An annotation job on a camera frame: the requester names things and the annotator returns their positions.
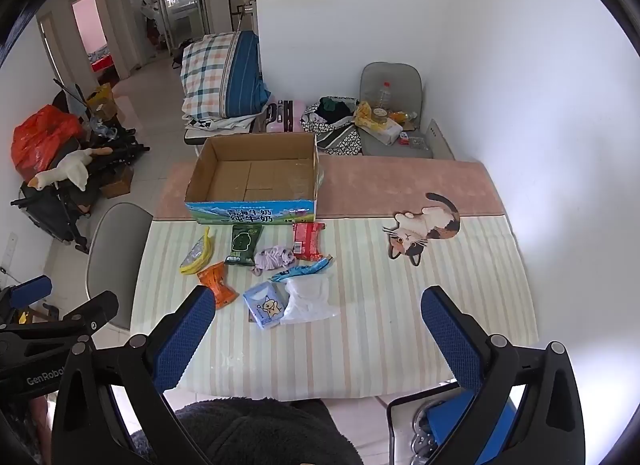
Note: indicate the cat-shaped mat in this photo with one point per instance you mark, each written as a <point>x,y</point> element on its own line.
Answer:
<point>425,227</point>

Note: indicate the blue striped packet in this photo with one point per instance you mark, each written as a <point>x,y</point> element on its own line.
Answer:
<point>300,270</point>

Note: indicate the plaid quilt bag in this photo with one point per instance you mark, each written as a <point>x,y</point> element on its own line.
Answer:
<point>220,75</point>

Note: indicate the orange plastic bag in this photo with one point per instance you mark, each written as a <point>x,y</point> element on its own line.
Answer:
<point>42,137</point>

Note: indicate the yellow bag in carton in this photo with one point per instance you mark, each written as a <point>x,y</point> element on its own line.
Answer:
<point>102,101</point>

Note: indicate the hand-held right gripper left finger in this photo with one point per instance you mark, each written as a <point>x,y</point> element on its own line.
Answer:
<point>185,340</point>

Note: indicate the white leaning board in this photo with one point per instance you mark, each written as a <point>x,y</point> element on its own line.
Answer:
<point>441,139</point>

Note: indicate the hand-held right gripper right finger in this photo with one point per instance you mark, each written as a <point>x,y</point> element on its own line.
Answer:
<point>450,335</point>

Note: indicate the light blue tissue pack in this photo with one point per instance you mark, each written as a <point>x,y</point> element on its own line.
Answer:
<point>266,306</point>

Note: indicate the dark fleece garment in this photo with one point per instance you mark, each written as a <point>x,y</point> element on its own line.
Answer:
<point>250,432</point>

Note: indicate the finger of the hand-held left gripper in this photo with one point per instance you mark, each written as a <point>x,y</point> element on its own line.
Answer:
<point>31,291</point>
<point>92,310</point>

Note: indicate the white plastic bag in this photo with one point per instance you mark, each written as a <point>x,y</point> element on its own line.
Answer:
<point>310,301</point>

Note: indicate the grey cushioned chair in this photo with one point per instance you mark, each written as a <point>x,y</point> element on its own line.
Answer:
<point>400,77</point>

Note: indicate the pink suitcase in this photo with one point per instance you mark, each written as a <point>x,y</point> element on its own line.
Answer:
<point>287,117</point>

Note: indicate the brown cardboard box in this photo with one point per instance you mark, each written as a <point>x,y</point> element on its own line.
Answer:
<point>119,182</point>

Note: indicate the green wet wipe packet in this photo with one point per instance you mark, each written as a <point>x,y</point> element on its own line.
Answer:
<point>243,245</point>

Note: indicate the white goose plush toy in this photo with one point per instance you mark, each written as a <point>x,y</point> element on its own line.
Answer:
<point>75,167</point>

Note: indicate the red snack packet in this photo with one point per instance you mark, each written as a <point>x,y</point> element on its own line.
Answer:
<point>308,241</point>

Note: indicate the grey plastic chair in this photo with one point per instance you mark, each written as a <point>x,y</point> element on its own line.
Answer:
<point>117,245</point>

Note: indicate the open cardboard box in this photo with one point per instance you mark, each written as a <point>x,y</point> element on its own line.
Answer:
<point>250,185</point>

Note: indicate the black and white patterned bag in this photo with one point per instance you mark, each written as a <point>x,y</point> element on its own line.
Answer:
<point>335,137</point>

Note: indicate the clear plastic bottle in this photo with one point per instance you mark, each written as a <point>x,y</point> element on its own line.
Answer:
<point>383,97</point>

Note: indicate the striped table cloth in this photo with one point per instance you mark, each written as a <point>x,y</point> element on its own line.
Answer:
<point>380,325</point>

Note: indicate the orange snack packet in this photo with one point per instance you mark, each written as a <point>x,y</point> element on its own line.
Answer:
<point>219,285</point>

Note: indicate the black folded stroller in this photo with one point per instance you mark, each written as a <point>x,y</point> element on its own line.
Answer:
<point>55,210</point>

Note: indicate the white folded cloth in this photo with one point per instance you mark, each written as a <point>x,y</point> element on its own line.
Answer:
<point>220,124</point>

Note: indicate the white flat packet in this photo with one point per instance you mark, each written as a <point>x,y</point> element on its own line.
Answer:
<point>384,131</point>

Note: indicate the yellow plastic bag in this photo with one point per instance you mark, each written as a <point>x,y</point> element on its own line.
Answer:
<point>367,115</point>

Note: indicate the yellow snack packet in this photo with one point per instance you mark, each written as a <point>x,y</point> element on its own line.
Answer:
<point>200,255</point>

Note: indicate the pink table mat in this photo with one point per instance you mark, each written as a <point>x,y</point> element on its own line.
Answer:
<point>380,185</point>

